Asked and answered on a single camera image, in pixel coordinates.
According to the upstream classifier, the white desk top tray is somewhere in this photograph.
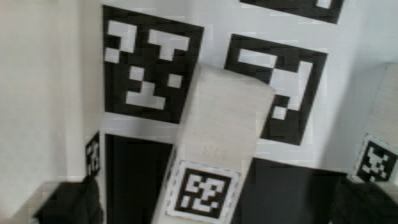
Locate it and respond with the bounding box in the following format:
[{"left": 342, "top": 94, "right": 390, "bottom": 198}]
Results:
[{"left": 0, "top": 0, "right": 104, "bottom": 224}]

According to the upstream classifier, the white desk leg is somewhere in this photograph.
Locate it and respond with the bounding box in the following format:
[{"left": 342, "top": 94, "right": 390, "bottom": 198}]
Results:
[
  {"left": 351, "top": 63, "right": 398, "bottom": 183},
  {"left": 152, "top": 65, "right": 276, "bottom": 224}
]

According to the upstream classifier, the white marker sheet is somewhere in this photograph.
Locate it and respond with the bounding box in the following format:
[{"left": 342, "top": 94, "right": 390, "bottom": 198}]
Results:
[{"left": 102, "top": 0, "right": 398, "bottom": 172}]

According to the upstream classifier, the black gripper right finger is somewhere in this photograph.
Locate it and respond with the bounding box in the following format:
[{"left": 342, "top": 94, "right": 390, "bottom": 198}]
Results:
[{"left": 331, "top": 179, "right": 398, "bottom": 224}]

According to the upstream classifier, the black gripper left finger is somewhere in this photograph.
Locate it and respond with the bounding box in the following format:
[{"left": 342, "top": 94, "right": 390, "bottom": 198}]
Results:
[{"left": 34, "top": 176, "right": 104, "bottom": 224}]

